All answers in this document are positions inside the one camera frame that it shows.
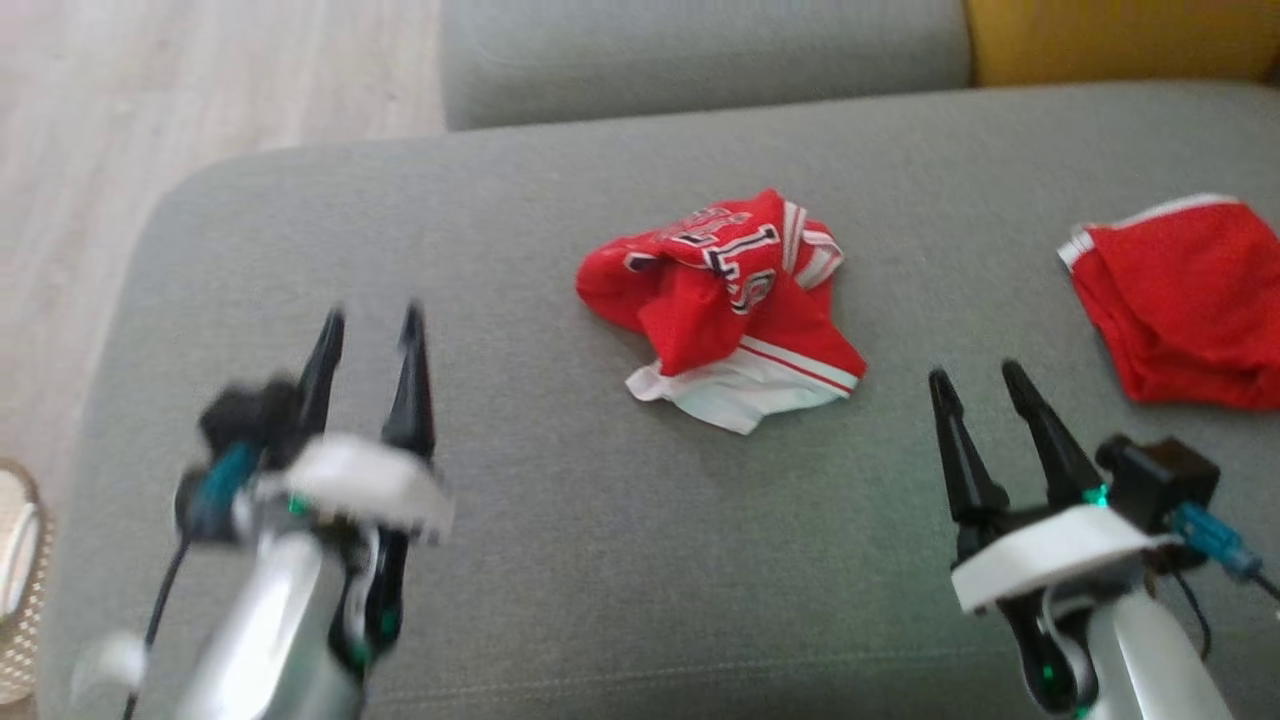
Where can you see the grey sofa back cushion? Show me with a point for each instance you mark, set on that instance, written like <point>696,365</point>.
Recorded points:
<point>700,55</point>

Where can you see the yellow cushion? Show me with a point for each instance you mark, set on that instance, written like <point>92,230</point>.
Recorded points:
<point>1120,40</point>

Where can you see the grey sofa seat cushion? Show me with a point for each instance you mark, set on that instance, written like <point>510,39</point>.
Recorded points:
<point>560,540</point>

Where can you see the red shorts white trim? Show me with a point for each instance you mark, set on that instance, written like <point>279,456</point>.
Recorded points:
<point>1190,300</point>

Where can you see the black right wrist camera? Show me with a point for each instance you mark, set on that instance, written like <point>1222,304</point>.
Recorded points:
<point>1165,480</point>

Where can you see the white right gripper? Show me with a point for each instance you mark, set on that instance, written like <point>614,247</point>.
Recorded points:
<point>1040,555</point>

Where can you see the red basketball jersey white sleeves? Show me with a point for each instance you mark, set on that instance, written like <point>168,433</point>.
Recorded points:
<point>720,310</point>

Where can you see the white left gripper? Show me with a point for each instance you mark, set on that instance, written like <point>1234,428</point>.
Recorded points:
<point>375,485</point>

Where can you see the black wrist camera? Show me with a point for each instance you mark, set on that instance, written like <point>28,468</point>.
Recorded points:
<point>1165,480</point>
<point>245,415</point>

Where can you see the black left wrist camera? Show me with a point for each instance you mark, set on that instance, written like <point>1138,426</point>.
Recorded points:
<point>245,415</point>

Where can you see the woven laundry basket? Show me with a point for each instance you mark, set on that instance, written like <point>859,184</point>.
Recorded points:
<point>20,590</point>

